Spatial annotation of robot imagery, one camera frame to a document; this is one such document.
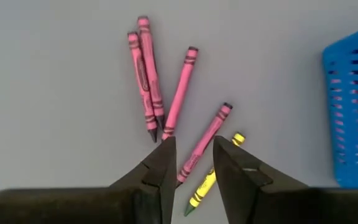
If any yellow-wrapped green crayon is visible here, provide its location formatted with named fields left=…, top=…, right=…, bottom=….
left=183, top=132, right=246, bottom=217

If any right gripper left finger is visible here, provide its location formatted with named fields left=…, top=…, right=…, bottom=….
left=0, top=136, right=178, bottom=224

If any purple crayon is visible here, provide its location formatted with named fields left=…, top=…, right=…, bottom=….
left=136, top=15, right=166, bottom=130
left=127, top=30, right=158, bottom=143
left=161, top=46, right=199, bottom=141
left=176, top=102, right=234, bottom=188

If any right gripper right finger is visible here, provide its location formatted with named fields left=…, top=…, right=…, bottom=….
left=212, top=135, right=358, bottom=224

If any blue plastic basket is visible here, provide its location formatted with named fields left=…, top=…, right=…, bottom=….
left=321, top=18, right=358, bottom=189

